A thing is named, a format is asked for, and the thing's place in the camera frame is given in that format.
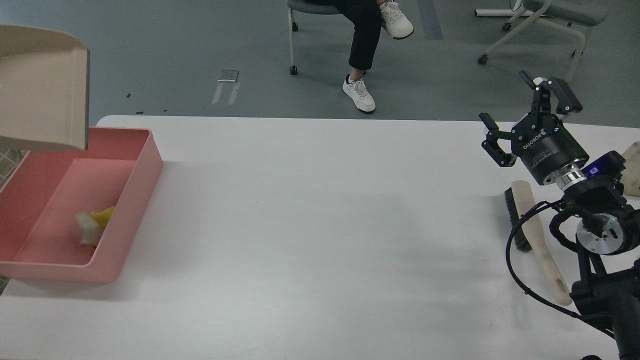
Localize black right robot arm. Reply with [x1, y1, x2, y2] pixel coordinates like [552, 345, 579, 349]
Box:
[479, 71, 639, 360]

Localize white bread slice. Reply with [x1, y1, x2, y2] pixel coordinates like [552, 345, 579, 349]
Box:
[75, 211, 105, 246]

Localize beige stone block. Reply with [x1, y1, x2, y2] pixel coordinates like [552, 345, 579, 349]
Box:
[621, 141, 640, 198]

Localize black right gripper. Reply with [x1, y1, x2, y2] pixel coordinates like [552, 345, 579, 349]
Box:
[478, 70, 589, 186]

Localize pink plastic bin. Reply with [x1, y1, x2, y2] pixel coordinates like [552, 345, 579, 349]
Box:
[0, 127, 163, 283]

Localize yellow sponge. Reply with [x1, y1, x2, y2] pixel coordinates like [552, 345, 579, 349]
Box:
[89, 206, 115, 229]

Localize seated person black trousers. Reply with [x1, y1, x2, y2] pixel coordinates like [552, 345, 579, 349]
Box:
[312, 0, 414, 114]

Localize beige plastic dustpan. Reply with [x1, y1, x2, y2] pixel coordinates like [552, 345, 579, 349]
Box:
[0, 23, 90, 151]

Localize patterned beige cloth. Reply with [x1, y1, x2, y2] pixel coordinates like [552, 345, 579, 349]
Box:
[0, 147, 30, 189]

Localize beige hand brush black bristles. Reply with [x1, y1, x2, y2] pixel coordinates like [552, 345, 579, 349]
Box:
[503, 180, 573, 306]

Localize grey office chair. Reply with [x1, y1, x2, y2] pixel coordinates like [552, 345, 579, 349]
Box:
[285, 0, 354, 80]

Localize white swivel chair base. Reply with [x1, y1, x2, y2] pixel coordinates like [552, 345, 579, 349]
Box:
[477, 0, 611, 83]

